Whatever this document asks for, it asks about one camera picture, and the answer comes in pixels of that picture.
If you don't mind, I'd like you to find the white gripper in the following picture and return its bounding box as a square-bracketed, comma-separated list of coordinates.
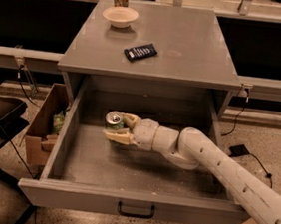
[104, 113, 160, 151]

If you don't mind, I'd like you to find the crushed green soda can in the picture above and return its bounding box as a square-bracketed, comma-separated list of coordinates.
[105, 111, 125, 141]

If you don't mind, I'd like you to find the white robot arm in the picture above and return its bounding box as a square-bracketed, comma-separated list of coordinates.
[105, 111, 281, 224]

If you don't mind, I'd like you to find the open grey top drawer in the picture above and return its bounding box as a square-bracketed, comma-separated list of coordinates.
[19, 76, 248, 224]

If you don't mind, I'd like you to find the green chip bag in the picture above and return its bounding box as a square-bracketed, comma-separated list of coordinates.
[51, 111, 66, 134]

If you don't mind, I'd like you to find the dark blue snack packet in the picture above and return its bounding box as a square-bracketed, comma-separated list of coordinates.
[124, 43, 157, 62]

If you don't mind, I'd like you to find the grey cabinet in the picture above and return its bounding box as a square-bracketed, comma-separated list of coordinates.
[58, 0, 240, 114]

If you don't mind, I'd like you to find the cardboard box left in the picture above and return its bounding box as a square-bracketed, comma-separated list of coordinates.
[25, 83, 69, 166]

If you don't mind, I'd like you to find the white paper bowl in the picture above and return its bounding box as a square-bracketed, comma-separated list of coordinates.
[103, 6, 139, 29]

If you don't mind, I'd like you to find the black power adapter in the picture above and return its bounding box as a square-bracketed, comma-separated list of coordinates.
[229, 144, 249, 157]

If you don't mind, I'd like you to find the black drawer handle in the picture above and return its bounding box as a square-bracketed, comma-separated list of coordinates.
[118, 201, 155, 219]

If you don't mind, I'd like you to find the black cable left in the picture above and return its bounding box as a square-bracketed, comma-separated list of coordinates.
[13, 64, 46, 109]

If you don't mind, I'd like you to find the black cable right wall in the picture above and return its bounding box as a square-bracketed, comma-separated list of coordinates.
[220, 86, 251, 140]

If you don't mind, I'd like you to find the black floor cable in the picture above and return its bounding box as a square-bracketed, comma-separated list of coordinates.
[245, 152, 277, 190]

